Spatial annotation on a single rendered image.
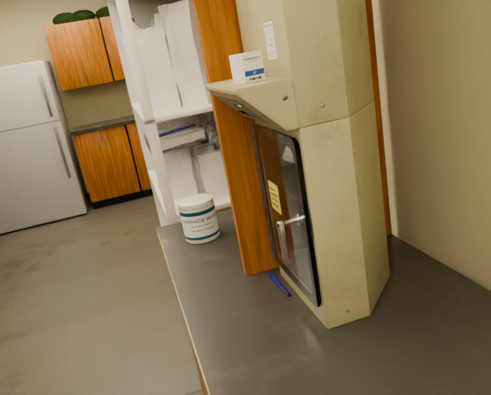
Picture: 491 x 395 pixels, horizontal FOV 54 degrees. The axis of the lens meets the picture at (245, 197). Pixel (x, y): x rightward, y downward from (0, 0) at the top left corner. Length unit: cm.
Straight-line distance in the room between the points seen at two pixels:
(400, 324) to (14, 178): 526
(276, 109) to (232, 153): 40
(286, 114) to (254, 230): 52
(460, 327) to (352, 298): 23
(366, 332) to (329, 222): 26
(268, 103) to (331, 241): 33
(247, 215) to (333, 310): 40
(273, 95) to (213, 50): 38
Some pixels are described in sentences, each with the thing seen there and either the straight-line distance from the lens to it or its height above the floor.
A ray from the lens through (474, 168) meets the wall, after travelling 126.
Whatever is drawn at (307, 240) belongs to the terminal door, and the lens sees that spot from 106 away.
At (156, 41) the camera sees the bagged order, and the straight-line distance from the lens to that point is 231.
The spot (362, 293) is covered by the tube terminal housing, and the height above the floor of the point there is 100.
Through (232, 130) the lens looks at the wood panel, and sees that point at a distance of 132.
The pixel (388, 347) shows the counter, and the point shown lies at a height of 94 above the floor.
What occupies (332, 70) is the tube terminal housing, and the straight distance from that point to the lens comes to 100.
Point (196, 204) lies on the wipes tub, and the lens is 170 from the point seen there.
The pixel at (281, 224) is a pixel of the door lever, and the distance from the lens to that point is 106.
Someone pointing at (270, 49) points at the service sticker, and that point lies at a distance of 106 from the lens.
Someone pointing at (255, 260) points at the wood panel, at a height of 98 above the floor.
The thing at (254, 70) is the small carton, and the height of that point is 153.
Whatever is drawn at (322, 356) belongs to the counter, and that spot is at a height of 94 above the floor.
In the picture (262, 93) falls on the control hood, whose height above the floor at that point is 149.
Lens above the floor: 159
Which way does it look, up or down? 17 degrees down
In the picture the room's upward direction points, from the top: 10 degrees counter-clockwise
